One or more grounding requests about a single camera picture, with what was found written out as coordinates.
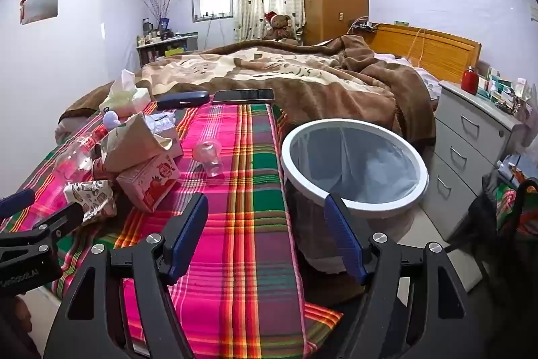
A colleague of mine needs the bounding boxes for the orange cable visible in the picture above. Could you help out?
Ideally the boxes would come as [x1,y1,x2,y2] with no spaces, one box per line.
[410,28,425,69]

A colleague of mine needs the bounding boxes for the white trash bin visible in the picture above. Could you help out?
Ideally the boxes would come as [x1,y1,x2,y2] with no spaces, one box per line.
[281,118,430,292]

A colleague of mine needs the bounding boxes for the brown printed blanket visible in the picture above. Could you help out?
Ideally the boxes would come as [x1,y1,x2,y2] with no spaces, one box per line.
[56,37,438,149]

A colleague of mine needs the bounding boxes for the red jar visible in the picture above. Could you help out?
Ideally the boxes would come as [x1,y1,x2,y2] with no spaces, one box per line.
[461,66,478,96]

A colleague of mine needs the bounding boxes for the black bag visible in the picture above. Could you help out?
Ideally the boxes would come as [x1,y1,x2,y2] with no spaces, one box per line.
[462,178,538,259]

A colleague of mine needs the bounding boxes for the black smartphone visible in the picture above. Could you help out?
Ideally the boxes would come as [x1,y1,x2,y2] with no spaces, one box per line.
[211,88,276,106]

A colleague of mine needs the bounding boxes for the printed paper wrapper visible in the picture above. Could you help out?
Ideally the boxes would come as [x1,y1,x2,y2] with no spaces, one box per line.
[63,179,118,225]

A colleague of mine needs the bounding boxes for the grey drawer nightstand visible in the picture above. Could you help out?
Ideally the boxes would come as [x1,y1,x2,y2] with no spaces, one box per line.
[433,80,522,242]

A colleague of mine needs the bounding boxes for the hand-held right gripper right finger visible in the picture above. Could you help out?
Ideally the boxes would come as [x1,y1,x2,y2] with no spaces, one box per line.
[324,193,501,359]

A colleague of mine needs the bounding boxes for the group of medicine boxes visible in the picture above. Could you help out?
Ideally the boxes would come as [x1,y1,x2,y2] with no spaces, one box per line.
[477,67,530,107]

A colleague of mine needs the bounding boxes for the brown paper bag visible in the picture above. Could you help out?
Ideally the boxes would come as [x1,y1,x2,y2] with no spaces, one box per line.
[101,112,175,175]

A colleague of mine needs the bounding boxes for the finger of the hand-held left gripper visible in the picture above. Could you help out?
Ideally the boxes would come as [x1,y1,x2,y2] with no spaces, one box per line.
[31,203,85,238]
[0,189,36,222]

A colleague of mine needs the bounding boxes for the small clear plastic cup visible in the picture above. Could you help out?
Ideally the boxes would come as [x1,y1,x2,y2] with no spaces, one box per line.
[192,140,225,178]

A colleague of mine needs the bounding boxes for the dark blue glasses case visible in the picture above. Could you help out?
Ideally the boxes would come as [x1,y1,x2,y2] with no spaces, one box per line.
[155,91,210,111]

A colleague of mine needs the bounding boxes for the colourful woven bag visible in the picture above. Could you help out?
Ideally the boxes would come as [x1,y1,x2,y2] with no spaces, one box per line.
[494,170,538,238]

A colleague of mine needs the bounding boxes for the pink box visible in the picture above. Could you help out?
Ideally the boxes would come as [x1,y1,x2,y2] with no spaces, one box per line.
[145,112,183,158]

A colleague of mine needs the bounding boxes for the brown teddy bear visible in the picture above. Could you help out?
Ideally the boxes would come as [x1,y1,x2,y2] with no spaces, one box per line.
[263,11,299,44]

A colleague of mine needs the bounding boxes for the clear plastic bottle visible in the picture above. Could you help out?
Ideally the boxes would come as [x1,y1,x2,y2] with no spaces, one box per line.
[52,127,111,183]

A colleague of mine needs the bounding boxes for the wooden headboard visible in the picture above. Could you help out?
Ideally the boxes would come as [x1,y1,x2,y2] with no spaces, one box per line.
[370,23,482,84]

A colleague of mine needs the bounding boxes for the dried branches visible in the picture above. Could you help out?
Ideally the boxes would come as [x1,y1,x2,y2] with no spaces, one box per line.
[141,0,186,32]

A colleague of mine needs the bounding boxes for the pink green plaid cloth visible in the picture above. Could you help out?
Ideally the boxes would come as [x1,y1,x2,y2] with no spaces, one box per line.
[0,100,343,359]

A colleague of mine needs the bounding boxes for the small window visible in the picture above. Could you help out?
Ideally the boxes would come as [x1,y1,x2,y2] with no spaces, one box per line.
[192,0,234,23]

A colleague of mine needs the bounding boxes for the white power strip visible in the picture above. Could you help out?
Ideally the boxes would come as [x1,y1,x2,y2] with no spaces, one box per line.
[348,17,375,34]

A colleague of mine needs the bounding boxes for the white pink bedsheet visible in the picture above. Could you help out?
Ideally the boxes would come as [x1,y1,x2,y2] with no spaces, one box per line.
[374,52,442,99]

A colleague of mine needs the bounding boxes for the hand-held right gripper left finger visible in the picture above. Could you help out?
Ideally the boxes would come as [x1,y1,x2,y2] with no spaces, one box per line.
[44,193,209,359]

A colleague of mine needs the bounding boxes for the pink strawberry carton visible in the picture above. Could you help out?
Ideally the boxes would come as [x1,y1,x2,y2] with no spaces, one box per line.
[116,154,181,213]

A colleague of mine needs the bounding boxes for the cluttered shelf desk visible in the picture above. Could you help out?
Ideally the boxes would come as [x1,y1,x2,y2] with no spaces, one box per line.
[135,32,199,69]

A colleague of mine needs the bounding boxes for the pale yellow tissue pack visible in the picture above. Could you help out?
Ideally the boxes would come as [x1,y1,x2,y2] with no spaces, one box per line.
[99,70,152,118]

